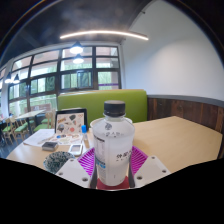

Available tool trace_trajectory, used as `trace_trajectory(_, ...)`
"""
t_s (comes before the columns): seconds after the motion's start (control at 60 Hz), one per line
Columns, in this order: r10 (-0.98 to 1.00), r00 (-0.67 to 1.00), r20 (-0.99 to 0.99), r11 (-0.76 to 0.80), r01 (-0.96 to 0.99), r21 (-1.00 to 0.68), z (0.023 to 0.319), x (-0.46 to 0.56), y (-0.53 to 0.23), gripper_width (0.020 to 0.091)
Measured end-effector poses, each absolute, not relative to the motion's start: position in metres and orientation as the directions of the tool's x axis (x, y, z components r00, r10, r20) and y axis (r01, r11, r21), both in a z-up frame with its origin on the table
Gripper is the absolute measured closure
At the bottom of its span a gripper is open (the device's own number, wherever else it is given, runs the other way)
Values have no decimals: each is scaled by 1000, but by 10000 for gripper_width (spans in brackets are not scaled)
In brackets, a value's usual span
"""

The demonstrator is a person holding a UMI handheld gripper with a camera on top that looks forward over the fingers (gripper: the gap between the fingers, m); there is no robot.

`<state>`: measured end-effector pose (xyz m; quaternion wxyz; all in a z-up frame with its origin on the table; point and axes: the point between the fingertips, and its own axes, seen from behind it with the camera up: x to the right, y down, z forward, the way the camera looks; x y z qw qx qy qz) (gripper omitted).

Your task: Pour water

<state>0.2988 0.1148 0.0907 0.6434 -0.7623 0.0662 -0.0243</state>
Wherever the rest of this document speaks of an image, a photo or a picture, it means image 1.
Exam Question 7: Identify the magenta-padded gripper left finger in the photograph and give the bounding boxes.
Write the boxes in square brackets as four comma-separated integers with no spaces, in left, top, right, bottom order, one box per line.
[54,146,98,190]

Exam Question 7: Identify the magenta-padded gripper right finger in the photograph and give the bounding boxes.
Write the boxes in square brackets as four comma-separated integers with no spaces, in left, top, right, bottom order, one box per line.
[128,145,172,189]

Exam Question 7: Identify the clear plastic water bottle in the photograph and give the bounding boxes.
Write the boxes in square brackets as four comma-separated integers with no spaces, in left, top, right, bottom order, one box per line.
[91,99,136,187]

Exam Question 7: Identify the small white device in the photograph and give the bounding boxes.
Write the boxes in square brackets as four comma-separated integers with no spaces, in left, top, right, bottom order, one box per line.
[67,143,84,157]

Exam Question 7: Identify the white sticker sheet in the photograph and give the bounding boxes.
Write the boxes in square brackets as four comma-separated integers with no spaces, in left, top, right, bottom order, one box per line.
[49,133,84,146]

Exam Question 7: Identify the small dark box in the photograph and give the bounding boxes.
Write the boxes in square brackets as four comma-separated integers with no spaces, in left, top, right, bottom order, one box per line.
[41,141,60,152]

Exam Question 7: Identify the small blue-capped bottle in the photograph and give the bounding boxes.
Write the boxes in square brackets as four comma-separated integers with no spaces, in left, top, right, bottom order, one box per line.
[80,124,90,149]

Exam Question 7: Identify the black tablet with stickers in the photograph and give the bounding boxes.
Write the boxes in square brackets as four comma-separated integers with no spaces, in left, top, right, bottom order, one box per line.
[54,107,88,136]

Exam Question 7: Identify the white paper sheets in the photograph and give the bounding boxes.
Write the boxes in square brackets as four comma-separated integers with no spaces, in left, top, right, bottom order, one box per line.
[22,128,56,148]

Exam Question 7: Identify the wooden chairs with green seats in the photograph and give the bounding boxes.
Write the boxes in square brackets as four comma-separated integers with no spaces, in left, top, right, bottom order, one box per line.
[1,111,56,144]

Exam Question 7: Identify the green upholstered bench backrest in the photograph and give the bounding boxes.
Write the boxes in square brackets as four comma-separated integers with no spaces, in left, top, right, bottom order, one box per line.
[56,88,149,128]

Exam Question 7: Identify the light wooden dining table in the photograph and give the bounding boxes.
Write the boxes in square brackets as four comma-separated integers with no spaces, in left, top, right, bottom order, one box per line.
[14,109,46,134]

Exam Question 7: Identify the long linear ceiling light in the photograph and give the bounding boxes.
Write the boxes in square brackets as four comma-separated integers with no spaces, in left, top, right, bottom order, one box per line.
[59,29,150,42]

